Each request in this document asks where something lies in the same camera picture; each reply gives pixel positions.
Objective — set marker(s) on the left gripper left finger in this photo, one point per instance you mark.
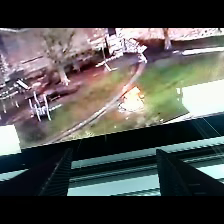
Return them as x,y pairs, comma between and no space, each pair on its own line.
50,178

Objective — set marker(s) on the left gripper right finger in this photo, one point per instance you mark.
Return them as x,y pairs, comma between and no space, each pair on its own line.
180,178

